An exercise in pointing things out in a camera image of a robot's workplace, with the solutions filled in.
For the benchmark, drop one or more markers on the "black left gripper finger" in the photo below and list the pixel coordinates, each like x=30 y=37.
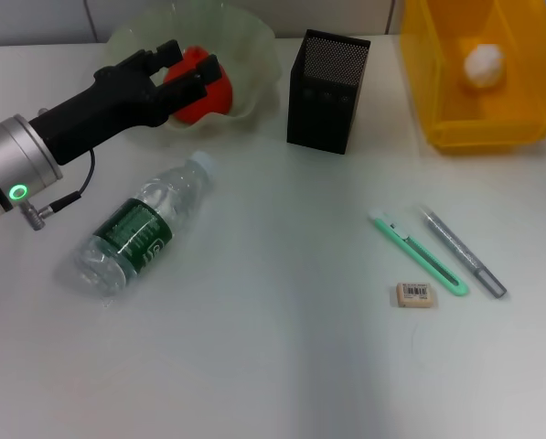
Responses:
x=165 y=56
x=188 y=91

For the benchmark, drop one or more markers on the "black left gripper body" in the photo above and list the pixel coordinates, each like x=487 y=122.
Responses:
x=103 y=110

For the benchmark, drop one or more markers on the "red-orange fruit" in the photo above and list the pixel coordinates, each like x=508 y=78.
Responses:
x=215 y=103

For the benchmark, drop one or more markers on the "clear green-label water bottle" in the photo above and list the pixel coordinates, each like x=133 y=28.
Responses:
x=135 y=228

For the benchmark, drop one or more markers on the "green utility knife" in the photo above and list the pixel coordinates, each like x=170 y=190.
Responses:
x=414 y=250

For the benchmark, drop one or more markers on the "white paper ball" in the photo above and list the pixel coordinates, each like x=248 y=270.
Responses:
x=483 y=66

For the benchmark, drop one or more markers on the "translucent green wavy fruit plate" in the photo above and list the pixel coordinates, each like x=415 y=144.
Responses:
x=249 y=55

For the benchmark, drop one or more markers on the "black mesh pen holder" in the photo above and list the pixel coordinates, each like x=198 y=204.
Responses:
x=320 y=114

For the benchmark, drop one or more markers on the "beige eraser with barcode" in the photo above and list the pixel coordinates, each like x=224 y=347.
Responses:
x=416 y=295

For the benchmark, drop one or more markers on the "grey glitter pen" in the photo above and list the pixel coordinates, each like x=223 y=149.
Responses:
x=460 y=249

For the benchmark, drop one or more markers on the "yellow plastic bin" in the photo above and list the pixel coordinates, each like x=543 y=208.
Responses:
x=442 y=91

